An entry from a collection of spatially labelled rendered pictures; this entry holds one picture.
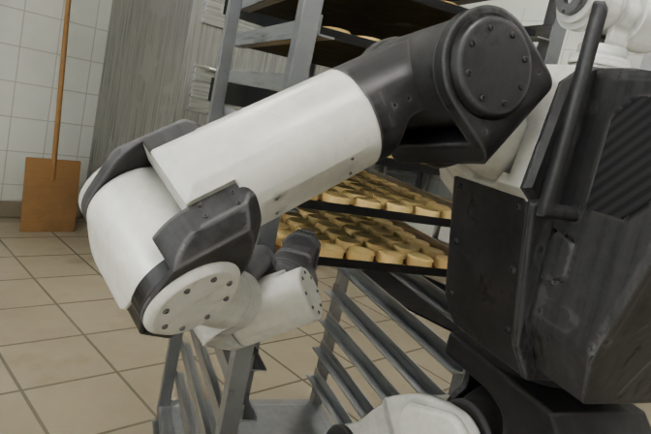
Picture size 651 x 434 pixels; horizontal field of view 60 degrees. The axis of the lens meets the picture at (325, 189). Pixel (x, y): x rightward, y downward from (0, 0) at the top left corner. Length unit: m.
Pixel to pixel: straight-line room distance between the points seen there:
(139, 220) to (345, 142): 0.16
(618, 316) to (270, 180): 0.29
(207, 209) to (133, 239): 0.06
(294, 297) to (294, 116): 0.27
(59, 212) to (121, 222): 3.17
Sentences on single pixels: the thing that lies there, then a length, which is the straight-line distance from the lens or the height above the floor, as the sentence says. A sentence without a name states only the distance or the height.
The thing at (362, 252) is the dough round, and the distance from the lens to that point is 0.99.
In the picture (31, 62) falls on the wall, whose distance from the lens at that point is 3.71.
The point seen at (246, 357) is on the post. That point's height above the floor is 0.61.
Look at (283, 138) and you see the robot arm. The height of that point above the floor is 1.00.
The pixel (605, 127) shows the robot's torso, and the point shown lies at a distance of 0.54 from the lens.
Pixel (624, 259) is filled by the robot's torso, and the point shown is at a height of 0.96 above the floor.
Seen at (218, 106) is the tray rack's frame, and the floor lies 0.97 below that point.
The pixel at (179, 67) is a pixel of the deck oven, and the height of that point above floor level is 1.07.
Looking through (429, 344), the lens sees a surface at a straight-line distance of 1.23.
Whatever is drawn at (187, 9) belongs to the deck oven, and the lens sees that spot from 2.97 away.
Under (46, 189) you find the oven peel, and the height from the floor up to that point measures 0.24.
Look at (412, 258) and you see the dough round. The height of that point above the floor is 0.79.
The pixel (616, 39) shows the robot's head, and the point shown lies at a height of 1.16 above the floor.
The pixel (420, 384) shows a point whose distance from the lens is 1.27.
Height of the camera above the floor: 1.03
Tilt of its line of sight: 8 degrees down
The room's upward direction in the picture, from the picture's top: 12 degrees clockwise
